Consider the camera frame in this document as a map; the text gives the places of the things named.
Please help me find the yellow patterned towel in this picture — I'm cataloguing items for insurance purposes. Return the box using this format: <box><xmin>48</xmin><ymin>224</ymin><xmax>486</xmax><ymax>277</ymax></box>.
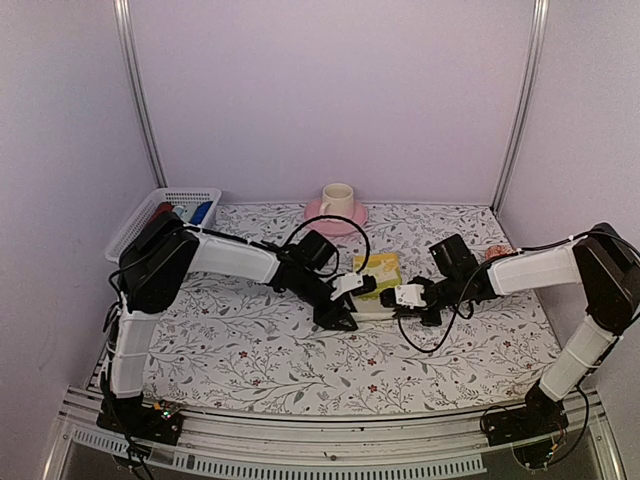
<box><xmin>353</xmin><ymin>252</ymin><xmax>403</xmax><ymax>321</ymax></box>

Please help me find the white plastic basket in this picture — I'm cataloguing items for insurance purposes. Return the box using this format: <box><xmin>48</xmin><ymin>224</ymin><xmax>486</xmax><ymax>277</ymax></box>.
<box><xmin>104</xmin><ymin>187</ymin><xmax>222</xmax><ymax>263</ymax></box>

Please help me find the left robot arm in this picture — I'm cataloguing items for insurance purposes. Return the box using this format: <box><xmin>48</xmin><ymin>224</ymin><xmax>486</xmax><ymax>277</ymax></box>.
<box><xmin>103</xmin><ymin>212</ymin><xmax>365</xmax><ymax>434</ymax></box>

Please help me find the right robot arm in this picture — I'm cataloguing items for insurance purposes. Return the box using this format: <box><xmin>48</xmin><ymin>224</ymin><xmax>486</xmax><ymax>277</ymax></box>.
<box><xmin>380</xmin><ymin>223</ymin><xmax>639</xmax><ymax>436</ymax></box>

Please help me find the pink plate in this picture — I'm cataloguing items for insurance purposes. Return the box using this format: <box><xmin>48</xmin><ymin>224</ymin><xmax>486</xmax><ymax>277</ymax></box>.
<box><xmin>304</xmin><ymin>199</ymin><xmax>368</xmax><ymax>237</ymax></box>

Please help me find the cream ceramic mug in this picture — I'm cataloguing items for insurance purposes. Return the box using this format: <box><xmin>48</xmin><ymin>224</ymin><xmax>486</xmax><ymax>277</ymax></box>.
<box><xmin>319</xmin><ymin>183</ymin><xmax>355</xmax><ymax>218</ymax></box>

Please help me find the dark red rolled towel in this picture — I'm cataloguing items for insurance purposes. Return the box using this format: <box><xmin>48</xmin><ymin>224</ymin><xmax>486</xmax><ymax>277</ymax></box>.
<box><xmin>154</xmin><ymin>202</ymin><xmax>173</xmax><ymax>215</ymax></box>

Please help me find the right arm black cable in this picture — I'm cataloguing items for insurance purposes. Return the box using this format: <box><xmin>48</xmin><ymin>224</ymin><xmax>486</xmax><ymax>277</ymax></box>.
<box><xmin>397</xmin><ymin>272</ymin><xmax>491</xmax><ymax>354</ymax></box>

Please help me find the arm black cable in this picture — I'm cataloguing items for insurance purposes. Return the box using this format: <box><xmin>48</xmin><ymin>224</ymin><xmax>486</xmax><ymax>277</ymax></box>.
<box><xmin>397</xmin><ymin>272</ymin><xmax>491</xmax><ymax>354</ymax></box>
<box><xmin>287</xmin><ymin>214</ymin><xmax>372</xmax><ymax>276</ymax></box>

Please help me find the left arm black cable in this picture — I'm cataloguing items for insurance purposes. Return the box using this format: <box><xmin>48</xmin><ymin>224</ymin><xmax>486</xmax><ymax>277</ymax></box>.
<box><xmin>287</xmin><ymin>214</ymin><xmax>372</xmax><ymax>276</ymax></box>

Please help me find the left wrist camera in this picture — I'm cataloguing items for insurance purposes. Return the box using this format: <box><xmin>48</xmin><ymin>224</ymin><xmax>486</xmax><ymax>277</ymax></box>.
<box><xmin>330</xmin><ymin>273</ymin><xmax>377</xmax><ymax>301</ymax></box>

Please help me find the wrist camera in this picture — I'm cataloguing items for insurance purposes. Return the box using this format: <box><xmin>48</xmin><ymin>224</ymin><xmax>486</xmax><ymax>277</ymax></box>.
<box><xmin>330</xmin><ymin>273</ymin><xmax>377</xmax><ymax>301</ymax></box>
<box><xmin>379</xmin><ymin>284</ymin><xmax>427</xmax><ymax>308</ymax></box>

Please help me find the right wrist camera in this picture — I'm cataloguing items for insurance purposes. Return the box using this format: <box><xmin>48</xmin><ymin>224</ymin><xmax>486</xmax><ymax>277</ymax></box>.
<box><xmin>379</xmin><ymin>284</ymin><xmax>427</xmax><ymax>308</ymax></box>

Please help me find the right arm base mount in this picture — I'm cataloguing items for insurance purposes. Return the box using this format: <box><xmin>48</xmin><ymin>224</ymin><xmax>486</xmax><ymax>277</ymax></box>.
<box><xmin>479</xmin><ymin>396</ymin><xmax>569</xmax><ymax>446</ymax></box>

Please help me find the right aluminium frame post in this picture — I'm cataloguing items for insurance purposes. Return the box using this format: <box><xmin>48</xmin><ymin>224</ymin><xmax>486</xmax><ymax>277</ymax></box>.
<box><xmin>490</xmin><ymin>0</ymin><xmax>549</xmax><ymax>217</ymax></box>

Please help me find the aluminium frame post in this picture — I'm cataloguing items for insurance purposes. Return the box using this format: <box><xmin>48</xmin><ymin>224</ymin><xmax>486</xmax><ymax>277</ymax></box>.
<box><xmin>113</xmin><ymin>0</ymin><xmax>168</xmax><ymax>188</ymax></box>
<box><xmin>490</xmin><ymin>0</ymin><xmax>549</xmax><ymax>217</ymax></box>

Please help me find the front aluminium rail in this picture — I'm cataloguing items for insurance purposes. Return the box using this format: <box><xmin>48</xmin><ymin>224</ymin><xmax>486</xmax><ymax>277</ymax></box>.
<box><xmin>44</xmin><ymin>388</ymin><xmax>626</xmax><ymax>479</ymax></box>

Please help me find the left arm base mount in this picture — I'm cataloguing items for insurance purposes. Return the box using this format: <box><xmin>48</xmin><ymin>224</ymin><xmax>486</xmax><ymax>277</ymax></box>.
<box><xmin>96</xmin><ymin>395</ymin><xmax>184</xmax><ymax>446</ymax></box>

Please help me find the left aluminium frame post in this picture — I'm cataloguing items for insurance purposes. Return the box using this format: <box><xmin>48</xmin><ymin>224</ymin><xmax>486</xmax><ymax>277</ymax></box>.
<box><xmin>113</xmin><ymin>0</ymin><xmax>168</xmax><ymax>188</ymax></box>

